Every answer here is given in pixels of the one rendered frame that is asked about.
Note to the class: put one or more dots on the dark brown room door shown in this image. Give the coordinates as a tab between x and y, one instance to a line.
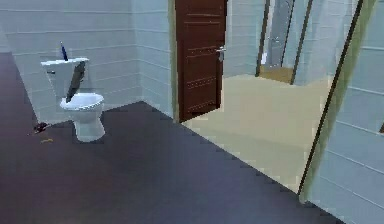
199	56

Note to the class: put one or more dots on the white toilet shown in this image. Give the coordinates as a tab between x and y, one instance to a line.
84	110

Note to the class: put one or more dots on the small dark red object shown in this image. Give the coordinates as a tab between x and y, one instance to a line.
40	127

